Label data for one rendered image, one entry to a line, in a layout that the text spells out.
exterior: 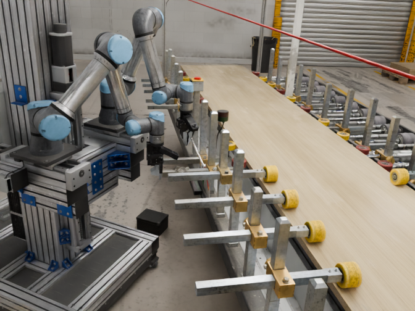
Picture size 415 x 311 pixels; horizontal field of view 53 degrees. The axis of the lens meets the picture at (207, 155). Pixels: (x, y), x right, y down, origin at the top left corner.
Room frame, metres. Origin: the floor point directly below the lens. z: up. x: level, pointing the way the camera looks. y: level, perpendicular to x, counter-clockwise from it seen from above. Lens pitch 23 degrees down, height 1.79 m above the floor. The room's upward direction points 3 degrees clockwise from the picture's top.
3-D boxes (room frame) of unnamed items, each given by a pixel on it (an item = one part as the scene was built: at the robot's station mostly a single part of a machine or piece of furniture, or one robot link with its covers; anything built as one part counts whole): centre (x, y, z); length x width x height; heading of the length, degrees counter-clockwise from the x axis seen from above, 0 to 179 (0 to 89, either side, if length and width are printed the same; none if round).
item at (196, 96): (2.54, 0.09, 0.93); 0.05 x 0.05 x 0.45; 12
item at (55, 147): (1.74, 0.74, 1.09); 0.15 x 0.15 x 0.10
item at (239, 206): (1.53, -0.13, 0.95); 0.13 x 0.06 x 0.05; 12
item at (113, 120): (2.20, 0.54, 1.09); 0.15 x 0.15 x 0.10
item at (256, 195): (1.31, -0.18, 0.88); 0.03 x 0.03 x 0.48; 12
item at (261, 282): (1.02, -0.23, 0.95); 0.50 x 0.04 x 0.04; 102
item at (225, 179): (1.78, -0.08, 0.95); 0.13 x 0.06 x 0.05; 12
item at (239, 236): (1.27, -0.17, 0.95); 0.50 x 0.04 x 0.04; 102
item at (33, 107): (1.74, 0.74, 1.21); 0.13 x 0.12 x 0.14; 37
